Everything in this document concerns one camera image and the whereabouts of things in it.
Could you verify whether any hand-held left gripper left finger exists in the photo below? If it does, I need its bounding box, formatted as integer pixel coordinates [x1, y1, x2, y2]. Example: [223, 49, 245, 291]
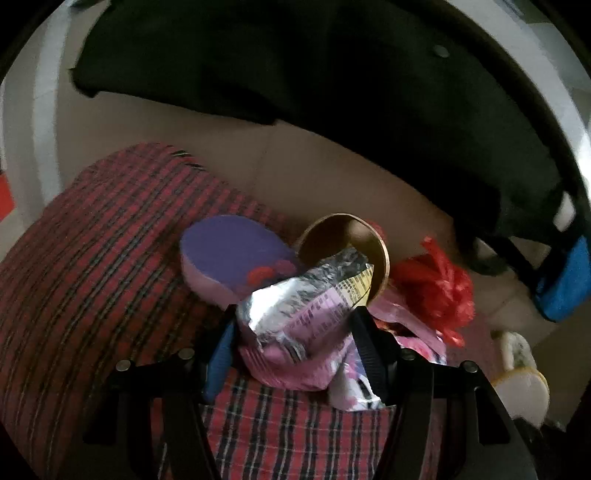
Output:
[55, 307, 239, 480]

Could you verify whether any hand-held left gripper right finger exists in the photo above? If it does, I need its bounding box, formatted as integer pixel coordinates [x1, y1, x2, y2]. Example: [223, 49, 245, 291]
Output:
[350, 306, 539, 480]

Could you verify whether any silver and pink snack bag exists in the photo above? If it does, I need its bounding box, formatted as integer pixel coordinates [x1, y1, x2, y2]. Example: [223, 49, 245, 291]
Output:
[235, 246, 389, 411]

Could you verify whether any purple round lid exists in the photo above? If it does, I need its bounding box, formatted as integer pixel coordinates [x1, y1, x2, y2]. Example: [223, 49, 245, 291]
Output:
[179, 215, 301, 310]

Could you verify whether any white bin with plastic liner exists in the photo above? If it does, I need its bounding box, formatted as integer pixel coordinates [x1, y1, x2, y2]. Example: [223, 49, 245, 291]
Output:
[489, 330, 551, 428]

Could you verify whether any pink plastic wrapper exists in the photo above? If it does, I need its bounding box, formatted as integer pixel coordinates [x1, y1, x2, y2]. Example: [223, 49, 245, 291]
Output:
[369, 295, 448, 365]

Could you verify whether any red plastic bag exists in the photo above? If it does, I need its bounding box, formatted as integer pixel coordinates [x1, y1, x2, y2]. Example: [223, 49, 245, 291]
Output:
[390, 236, 476, 348]

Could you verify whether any red plaid cloth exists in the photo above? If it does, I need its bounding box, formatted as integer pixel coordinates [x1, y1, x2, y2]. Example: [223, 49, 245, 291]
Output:
[0, 143, 444, 480]

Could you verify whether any blue towel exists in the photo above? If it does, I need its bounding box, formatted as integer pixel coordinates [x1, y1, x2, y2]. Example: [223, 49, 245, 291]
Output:
[533, 233, 591, 322]

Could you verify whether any black bag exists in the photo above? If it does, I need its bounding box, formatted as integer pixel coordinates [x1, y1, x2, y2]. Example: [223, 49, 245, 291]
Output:
[69, 0, 578, 278]

